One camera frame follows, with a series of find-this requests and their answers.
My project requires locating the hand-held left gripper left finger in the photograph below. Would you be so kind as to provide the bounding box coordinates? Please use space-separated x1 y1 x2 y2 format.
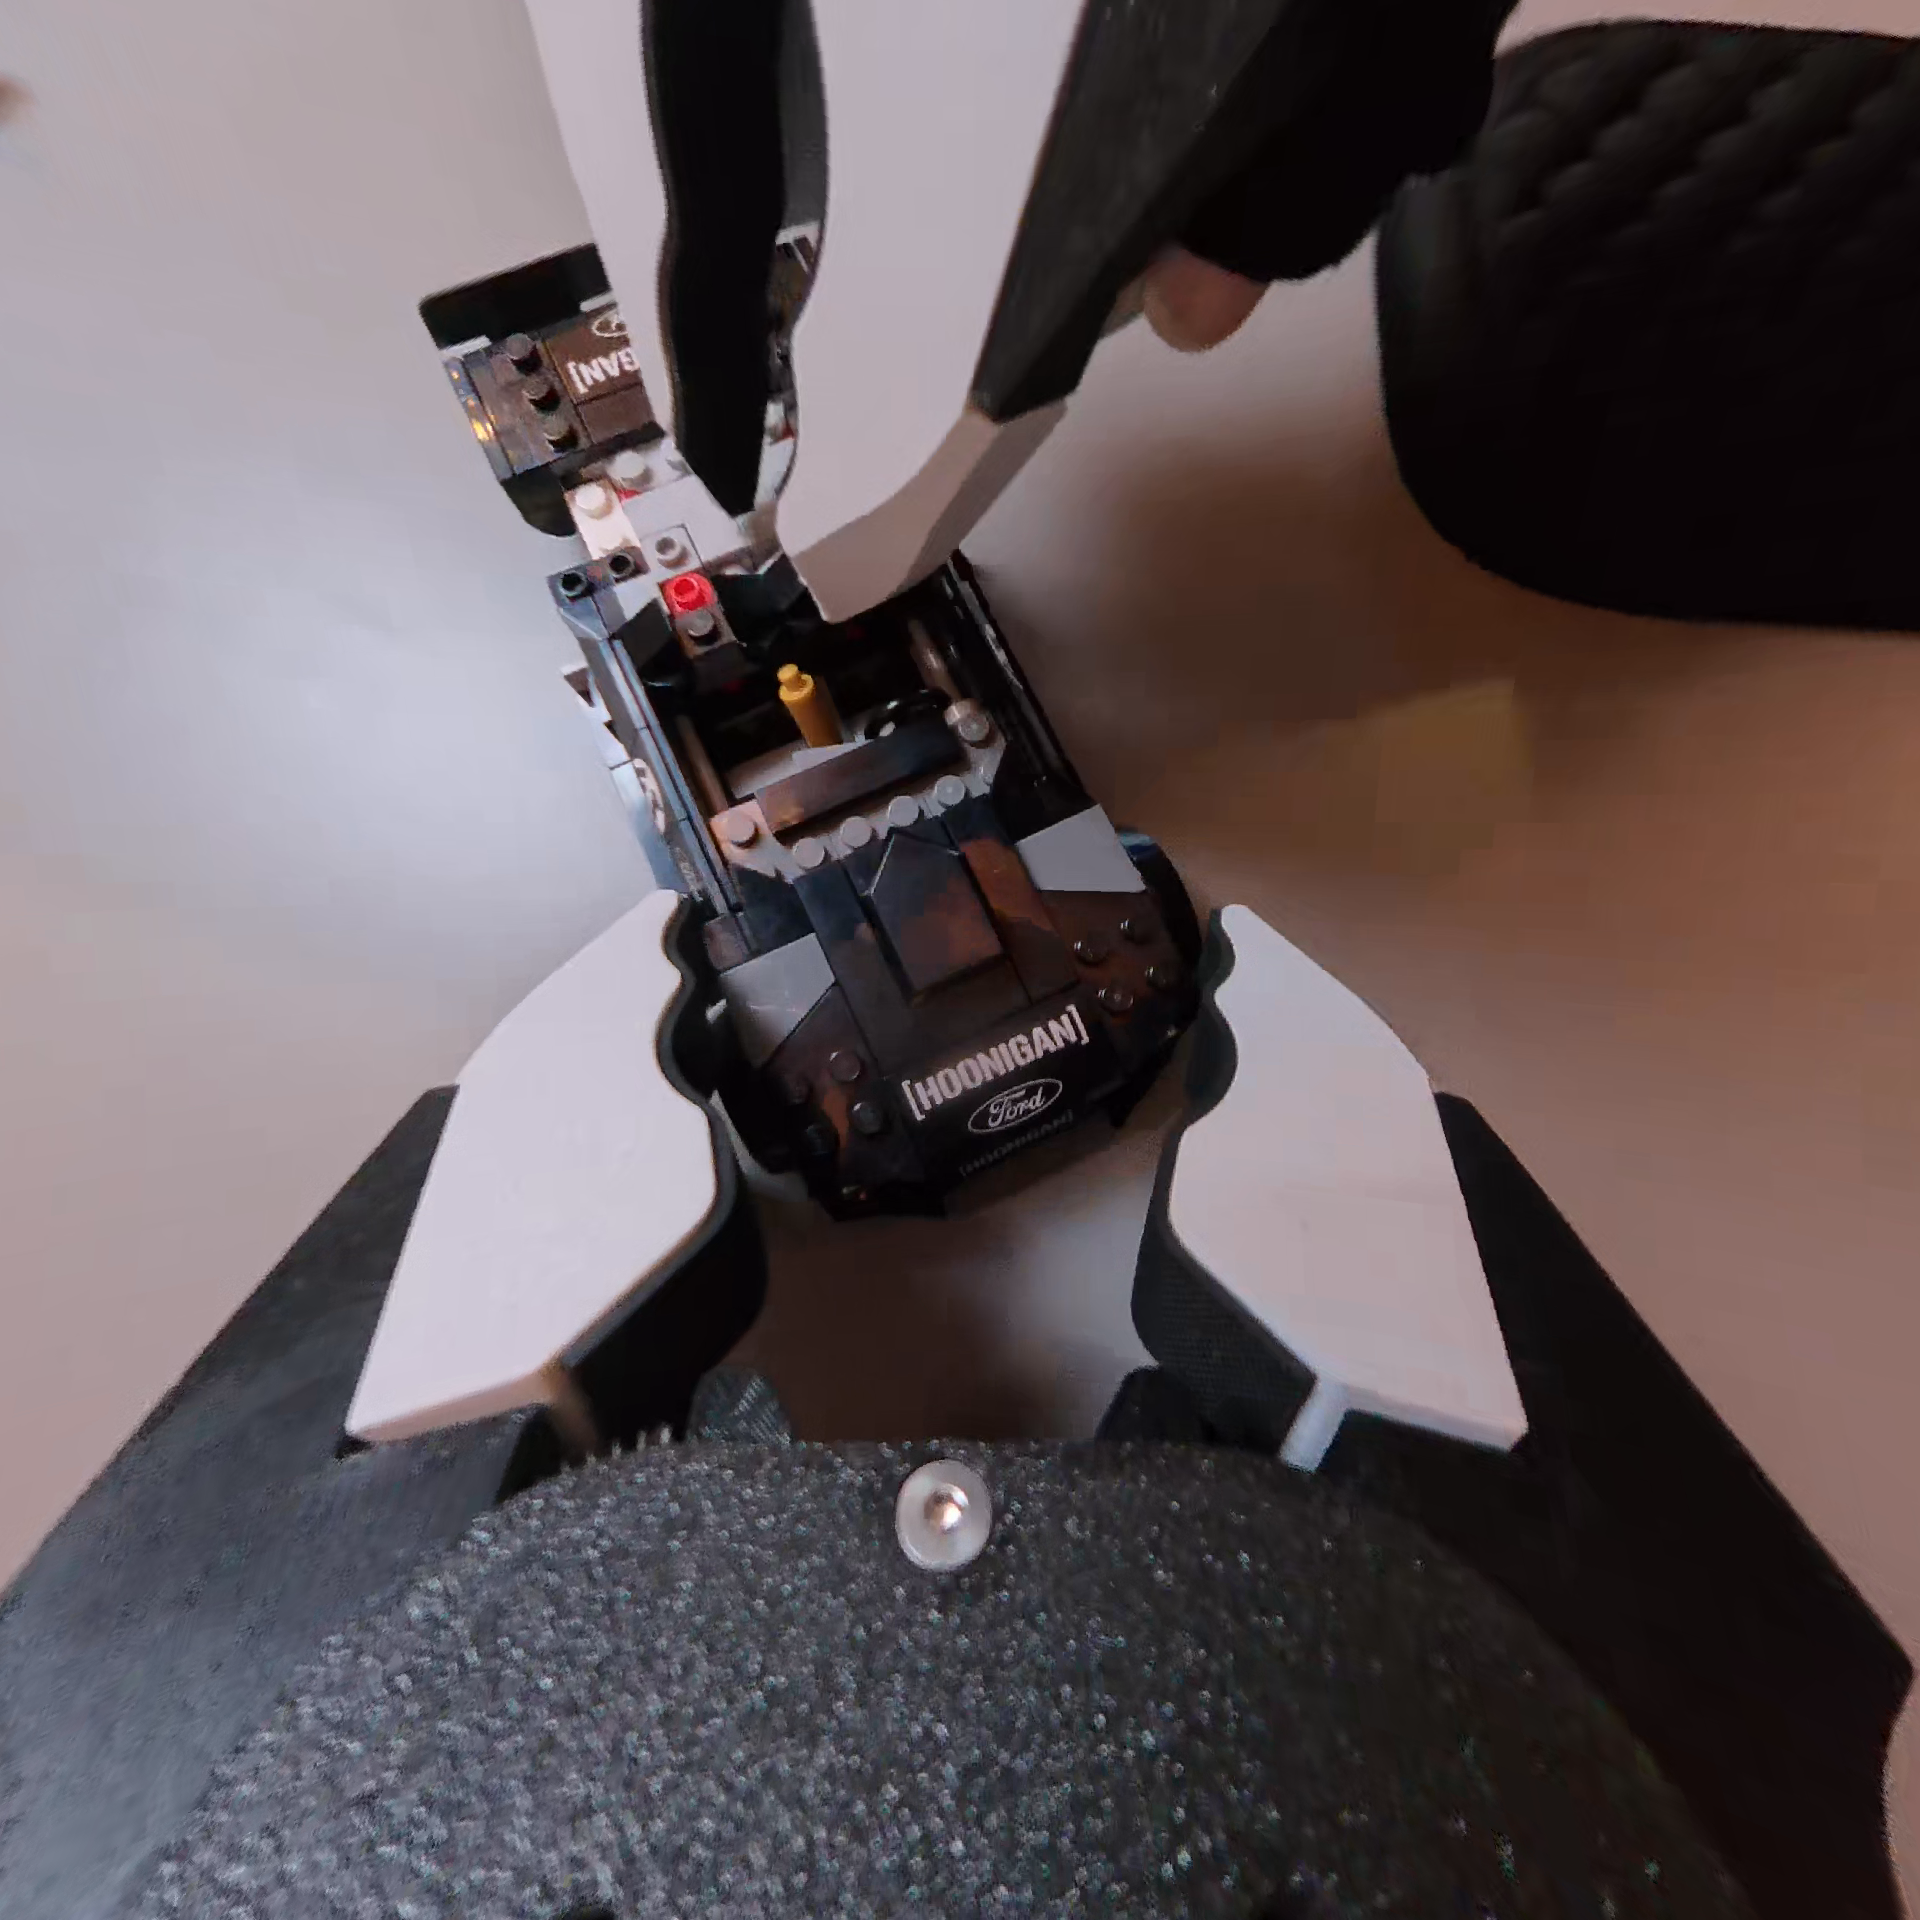
345 890 742 1452

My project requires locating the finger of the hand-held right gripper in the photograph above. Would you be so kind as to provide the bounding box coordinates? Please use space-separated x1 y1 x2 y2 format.
769 0 1162 626
520 0 831 563

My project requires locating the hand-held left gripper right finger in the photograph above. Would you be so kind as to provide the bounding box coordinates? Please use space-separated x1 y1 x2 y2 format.
1135 909 1533 1471

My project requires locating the black lego car model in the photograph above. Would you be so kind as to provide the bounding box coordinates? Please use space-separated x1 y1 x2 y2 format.
416 241 1209 1229

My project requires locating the person's right hand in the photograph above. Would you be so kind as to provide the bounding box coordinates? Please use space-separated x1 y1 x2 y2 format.
1138 243 1282 359

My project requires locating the black mesh pad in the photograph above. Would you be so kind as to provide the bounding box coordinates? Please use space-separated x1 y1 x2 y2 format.
1371 22 1920 637

